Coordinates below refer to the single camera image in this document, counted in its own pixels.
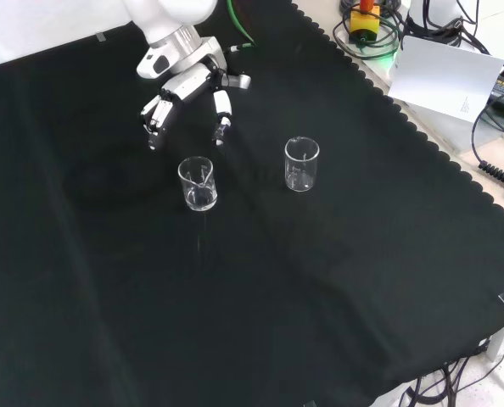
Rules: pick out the clear glass beaker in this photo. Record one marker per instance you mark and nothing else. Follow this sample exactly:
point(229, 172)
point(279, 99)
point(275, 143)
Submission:
point(199, 199)
point(300, 178)

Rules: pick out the pale board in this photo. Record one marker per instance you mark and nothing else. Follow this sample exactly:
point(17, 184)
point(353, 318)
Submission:
point(443, 76)

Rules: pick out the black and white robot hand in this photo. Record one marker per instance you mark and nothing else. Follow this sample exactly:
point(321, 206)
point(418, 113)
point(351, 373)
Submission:
point(188, 82)

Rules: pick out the white device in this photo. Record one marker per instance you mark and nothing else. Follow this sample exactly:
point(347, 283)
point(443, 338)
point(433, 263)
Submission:
point(434, 10)

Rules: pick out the yellow stop button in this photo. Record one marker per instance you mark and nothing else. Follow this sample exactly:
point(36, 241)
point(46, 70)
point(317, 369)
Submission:
point(364, 23)

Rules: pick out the black bench cloth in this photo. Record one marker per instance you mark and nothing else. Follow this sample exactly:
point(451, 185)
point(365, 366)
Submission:
point(192, 297)

